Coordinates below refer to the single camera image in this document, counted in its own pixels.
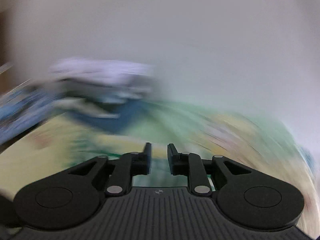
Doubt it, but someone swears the teddy bear bed sheet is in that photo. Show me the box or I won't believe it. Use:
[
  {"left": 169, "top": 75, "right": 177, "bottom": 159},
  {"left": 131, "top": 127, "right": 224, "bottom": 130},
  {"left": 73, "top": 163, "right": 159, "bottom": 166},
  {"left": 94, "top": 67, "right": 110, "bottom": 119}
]
[{"left": 1, "top": 102, "right": 319, "bottom": 238}]

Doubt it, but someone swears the blue folded garment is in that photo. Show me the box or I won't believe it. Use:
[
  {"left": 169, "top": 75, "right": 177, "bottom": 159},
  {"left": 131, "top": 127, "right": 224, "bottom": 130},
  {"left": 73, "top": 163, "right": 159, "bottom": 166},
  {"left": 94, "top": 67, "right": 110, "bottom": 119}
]
[{"left": 68, "top": 100, "right": 149, "bottom": 134}]

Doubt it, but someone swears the dark green white folded garment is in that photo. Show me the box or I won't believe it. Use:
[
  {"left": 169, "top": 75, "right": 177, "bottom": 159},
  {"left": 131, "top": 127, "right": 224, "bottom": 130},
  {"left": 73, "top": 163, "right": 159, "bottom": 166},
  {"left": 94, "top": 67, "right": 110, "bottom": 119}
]
[{"left": 54, "top": 98, "right": 120, "bottom": 119}]

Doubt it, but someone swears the grey folded garment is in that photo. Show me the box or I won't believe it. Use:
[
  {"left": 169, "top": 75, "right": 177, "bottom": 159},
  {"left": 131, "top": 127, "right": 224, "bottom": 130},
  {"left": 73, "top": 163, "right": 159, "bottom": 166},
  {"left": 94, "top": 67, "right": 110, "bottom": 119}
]
[{"left": 59, "top": 78, "right": 152, "bottom": 104}]

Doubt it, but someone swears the blue patterned storage bag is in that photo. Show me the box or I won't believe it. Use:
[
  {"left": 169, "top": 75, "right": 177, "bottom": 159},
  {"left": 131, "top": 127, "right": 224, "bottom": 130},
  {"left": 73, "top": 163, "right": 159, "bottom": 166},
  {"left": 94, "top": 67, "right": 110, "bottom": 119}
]
[{"left": 1, "top": 84, "right": 62, "bottom": 145}]

